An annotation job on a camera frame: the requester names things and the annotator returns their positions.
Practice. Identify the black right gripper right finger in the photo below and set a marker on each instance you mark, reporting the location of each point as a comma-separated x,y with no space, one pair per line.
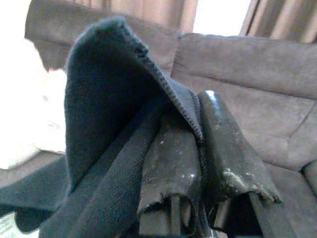
223,148

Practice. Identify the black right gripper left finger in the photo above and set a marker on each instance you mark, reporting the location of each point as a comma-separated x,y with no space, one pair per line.
171,173

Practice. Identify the black printed garment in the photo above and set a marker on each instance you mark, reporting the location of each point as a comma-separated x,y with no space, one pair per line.
99,99

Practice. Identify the dark grey sofa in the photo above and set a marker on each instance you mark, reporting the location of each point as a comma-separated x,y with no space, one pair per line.
247,86

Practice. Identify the brown curtain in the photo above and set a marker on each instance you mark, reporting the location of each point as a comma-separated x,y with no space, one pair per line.
284,17
153,12

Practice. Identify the pink cat cushion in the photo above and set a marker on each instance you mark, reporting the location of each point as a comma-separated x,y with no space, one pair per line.
24,111

